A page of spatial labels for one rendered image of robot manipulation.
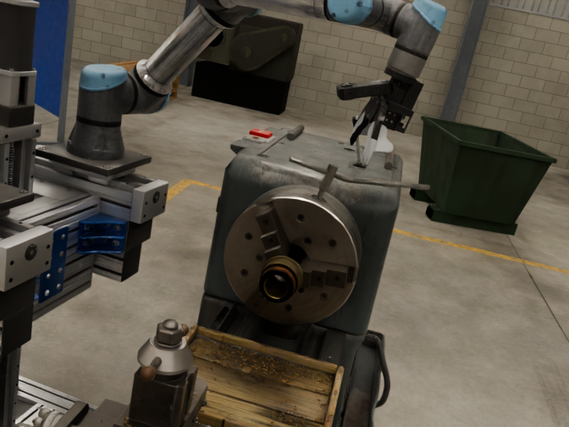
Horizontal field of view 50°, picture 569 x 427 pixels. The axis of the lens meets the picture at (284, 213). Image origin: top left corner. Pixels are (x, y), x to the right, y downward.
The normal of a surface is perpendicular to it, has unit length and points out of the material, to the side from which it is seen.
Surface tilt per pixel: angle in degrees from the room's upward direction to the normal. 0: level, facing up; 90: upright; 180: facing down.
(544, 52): 90
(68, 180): 90
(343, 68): 90
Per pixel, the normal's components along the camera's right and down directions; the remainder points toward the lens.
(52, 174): -0.30, 0.24
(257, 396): 0.19, -0.93
